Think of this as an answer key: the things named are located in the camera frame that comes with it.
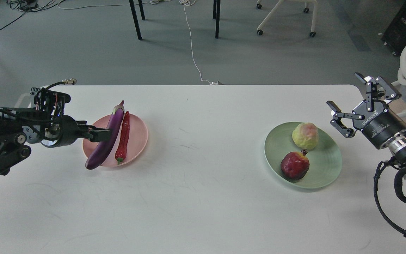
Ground black cabinet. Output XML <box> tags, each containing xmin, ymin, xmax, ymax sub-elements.
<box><xmin>381</xmin><ymin>0</ymin><xmax>406</xmax><ymax>56</ymax></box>

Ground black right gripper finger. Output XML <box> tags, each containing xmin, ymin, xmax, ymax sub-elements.
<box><xmin>354</xmin><ymin>73</ymin><xmax>402</xmax><ymax>112</ymax></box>
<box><xmin>326</xmin><ymin>100</ymin><xmax>364</xmax><ymax>137</ymax></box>

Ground red chili pepper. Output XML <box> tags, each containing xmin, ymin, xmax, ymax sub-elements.
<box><xmin>115</xmin><ymin>111</ymin><xmax>130</xmax><ymax>165</ymax></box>

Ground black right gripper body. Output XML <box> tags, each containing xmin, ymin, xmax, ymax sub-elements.
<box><xmin>352</xmin><ymin>100</ymin><xmax>406</xmax><ymax>149</ymax></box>

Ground black floor cables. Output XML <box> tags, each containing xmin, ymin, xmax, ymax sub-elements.
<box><xmin>0</xmin><ymin>0</ymin><xmax>154</xmax><ymax>41</ymax></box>

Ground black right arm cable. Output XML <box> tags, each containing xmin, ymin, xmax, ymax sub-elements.
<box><xmin>373</xmin><ymin>161</ymin><xmax>406</xmax><ymax>244</ymax></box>

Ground black table legs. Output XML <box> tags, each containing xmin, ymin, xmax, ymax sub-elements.
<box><xmin>129</xmin><ymin>0</ymin><xmax>221</xmax><ymax>41</ymax></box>

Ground green plate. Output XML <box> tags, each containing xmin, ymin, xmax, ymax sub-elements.
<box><xmin>264</xmin><ymin>122</ymin><xmax>343</xmax><ymax>189</ymax></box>

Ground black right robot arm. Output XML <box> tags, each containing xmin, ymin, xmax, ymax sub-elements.
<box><xmin>327</xmin><ymin>72</ymin><xmax>406</xmax><ymax>204</ymax></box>

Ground white chair base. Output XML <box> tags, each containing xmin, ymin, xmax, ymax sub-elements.
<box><xmin>256</xmin><ymin>0</ymin><xmax>319</xmax><ymax>38</ymax></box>

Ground red pomegranate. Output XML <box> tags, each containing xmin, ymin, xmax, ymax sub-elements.
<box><xmin>280</xmin><ymin>150</ymin><xmax>310</xmax><ymax>180</ymax></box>

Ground green yellow guava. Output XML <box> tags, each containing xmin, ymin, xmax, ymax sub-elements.
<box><xmin>291</xmin><ymin>122</ymin><xmax>319</xmax><ymax>150</ymax></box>

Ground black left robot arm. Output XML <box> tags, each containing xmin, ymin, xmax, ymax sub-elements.
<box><xmin>0</xmin><ymin>79</ymin><xmax>115</xmax><ymax>175</ymax></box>

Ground white floor cable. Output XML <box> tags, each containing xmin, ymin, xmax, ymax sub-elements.
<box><xmin>179</xmin><ymin>0</ymin><xmax>219</xmax><ymax>86</ymax></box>

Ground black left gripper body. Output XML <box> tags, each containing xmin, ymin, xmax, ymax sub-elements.
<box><xmin>41</xmin><ymin>115</ymin><xmax>89</xmax><ymax>148</ymax></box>

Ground purple eggplant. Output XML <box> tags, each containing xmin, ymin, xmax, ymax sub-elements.
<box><xmin>85</xmin><ymin>101</ymin><xmax>125</xmax><ymax>170</ymax></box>

